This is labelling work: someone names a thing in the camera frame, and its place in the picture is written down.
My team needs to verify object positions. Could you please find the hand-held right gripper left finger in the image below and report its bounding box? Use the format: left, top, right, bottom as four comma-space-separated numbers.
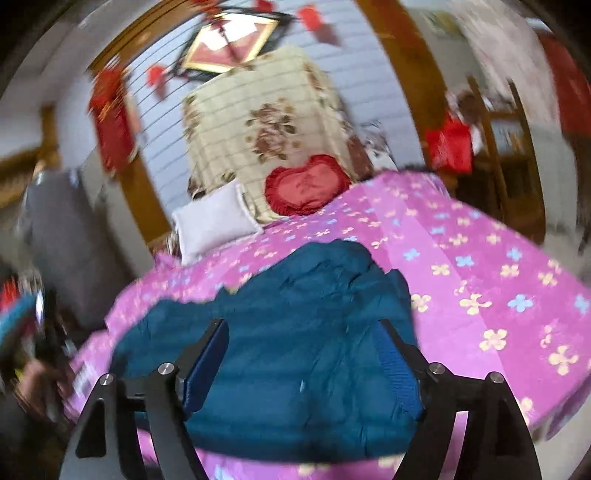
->
58, 318, 232, 480

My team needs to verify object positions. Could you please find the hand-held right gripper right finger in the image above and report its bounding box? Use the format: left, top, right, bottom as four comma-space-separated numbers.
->
375, 318, 543, 480

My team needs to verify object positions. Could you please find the teal puffer jacket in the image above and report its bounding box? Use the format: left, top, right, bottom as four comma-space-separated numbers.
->
108, 237, 426, 462

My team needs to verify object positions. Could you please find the person's left hand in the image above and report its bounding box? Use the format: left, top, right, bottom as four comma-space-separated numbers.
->
16, 360, 77, 418

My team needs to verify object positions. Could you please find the grey cabinet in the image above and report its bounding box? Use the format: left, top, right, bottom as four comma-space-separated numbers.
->
18, 168, 139, 326

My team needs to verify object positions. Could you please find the pink floral bed sheet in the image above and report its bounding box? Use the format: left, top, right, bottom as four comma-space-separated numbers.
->
62, 171, 591, 480

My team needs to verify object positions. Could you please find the white pillow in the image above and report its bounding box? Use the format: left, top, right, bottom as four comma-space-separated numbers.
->
172, 182, 264, 266

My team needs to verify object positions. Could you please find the red heart cushion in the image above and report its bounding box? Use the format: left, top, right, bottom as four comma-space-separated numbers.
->
264, 154, 352, 217

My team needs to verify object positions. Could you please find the red gift bag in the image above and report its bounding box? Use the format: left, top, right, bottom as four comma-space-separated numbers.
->
424, 115, 474, 174

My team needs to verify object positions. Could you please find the wooden chair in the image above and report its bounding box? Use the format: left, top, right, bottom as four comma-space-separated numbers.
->
464, 76, 550, 243

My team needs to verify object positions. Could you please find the cream rose print quilt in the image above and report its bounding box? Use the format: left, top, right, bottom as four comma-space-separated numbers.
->
181, 45, 372, 224

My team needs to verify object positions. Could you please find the red hanging wall decoration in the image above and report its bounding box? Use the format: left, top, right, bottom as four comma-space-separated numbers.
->
89, 69, 140, 172

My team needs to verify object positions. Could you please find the framed wall picture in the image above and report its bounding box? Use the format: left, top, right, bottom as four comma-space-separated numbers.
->
171, 9, 296, 81

